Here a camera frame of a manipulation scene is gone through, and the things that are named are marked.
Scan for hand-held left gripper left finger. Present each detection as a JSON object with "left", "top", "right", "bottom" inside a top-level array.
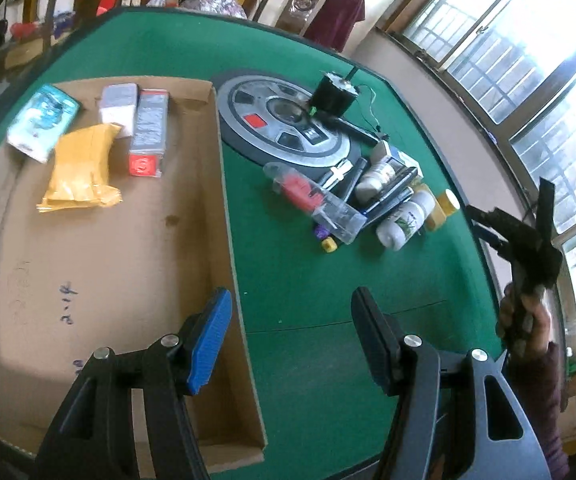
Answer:
[{"left": 35, "top": 287, "right": 234, "bottom": 480}]

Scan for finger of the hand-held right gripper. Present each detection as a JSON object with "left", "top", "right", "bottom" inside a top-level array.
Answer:
[
  {"left": 473, "top": 224, "right": 510, "bottom": 258},
  {"left": 464, "top": 203, "right": 513, "bottom": 231}
]

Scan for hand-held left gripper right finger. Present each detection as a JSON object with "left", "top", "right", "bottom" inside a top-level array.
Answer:
[{"left": 350, "top": 286, "right": 554, "bottom": 480}]

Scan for yellow pill bottle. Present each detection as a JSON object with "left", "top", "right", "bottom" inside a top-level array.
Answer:
[{"left": 425, "top": 188, "right": 462, "bottom": 232}]

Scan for white bottle green label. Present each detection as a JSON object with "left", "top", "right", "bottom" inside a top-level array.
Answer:
[{"left": 375, "top": 195, "right": 436, "bottom": 252}]

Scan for large cardboard box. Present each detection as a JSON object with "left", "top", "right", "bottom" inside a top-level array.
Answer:
[{"left": 0, "top": 76, "right": 269, "bottom": 478}]

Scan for clear plastic case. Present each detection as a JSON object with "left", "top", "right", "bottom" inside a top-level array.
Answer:
[{"left": 263, "top": 161, "right": 368, "bottom": 246}]

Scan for person's right hand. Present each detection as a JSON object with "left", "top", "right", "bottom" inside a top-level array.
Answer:
[{"left": 495, "top": 282, "right": 554, "bottom": 361}]

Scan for black pens bundle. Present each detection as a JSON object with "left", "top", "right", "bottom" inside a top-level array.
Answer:
[{"left": 359, "top": 166, "right": 420, "bottom": 221}]

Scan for blue and white box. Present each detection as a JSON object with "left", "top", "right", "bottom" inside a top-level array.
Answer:
[{"left": 379, "top": 141, "right": 423, "bottom": 181}]

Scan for white medicine bottle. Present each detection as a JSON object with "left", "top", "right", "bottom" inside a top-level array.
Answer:
[{"left": 355, "top": 157, "right": 405, "bottom": 202}]

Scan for black pen white clip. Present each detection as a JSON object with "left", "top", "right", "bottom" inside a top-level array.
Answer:
[{"left": 328, "top": 157, "right": 370, "bottom": 207}]

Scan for black marker pen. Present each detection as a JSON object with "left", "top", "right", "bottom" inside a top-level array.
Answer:
[{"left": 317, "top": 113, "right": 380, "bottom": 147}]

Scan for barred window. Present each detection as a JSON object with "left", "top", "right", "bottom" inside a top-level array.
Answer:
[{"left": 382, "top": 0, "right": 576, "bottom": 361}]

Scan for black electric motor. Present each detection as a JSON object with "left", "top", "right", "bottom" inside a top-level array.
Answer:
[{"left": 310, "top": 65, "right": 360, "bottom": 117}]

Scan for grey and red carton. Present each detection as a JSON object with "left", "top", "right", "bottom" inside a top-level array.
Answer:
[{"left": 128, "top": 89, "right": 170, "bottom": 179}]

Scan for yellow plastic packet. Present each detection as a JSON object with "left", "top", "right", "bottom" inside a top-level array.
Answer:
[{"left": 36, "top": 122, "right": 124, "bottom": 213}]

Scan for round grey table disc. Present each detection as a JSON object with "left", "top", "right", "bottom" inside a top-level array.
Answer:
[{"left": 213, "top": 67, "right": 391, "bottom": 187}]

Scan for white and grey box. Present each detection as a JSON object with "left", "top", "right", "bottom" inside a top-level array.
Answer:
[{"left": 99, "top": 83, "right": 140, "bottom": 139}]

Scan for maroon cloth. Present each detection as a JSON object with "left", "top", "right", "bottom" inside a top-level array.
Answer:
[{"left": 305, "top": 0, "right": 367, "bottom": 54}]

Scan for teal and white packet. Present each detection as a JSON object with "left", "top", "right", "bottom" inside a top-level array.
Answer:
[{"left": 7, "top": 84, "right": 83, "bottom": 164}]

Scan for thin motor wires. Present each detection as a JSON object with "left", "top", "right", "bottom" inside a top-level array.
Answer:
[{"left": 355, "top": 86, "right": 393, "bottom": 142}]

